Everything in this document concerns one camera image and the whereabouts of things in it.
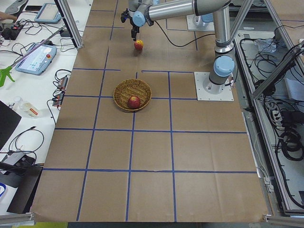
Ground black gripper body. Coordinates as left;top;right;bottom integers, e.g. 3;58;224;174
128;11;140;29

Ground plastic bottle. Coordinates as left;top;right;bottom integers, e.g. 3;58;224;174
13;96;40;118

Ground teach pendant far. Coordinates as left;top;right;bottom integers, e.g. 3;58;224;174
34;3;61;24

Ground yellow-red apple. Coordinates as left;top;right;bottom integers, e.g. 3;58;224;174
134;39;144;51

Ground woven wicker basket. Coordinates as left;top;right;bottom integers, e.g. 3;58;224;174
114;79;152;112

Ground teach pendant near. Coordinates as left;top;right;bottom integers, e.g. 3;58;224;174
15;44;57;75

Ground aluminium frame post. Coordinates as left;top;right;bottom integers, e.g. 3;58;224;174
54;0;84;49

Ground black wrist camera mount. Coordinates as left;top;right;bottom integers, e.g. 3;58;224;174
121;9;129;23

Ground green-tipped grabber pole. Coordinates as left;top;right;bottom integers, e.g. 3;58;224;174
0;26;66;87

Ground teach pendant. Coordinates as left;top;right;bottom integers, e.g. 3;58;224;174
15;44;57;75
34;3;61;24

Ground dark red apple in basket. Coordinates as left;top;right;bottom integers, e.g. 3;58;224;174
127;96;141;109

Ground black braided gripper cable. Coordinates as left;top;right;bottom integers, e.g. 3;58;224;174
153;20;217;48

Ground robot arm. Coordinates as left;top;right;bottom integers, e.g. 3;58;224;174
121;0;235;95
200;13;213;26

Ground black laptop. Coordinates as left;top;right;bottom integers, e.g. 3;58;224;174
0;101;21;149

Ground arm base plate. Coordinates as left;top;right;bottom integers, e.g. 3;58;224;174
194;72;234;102
186;14;214;32

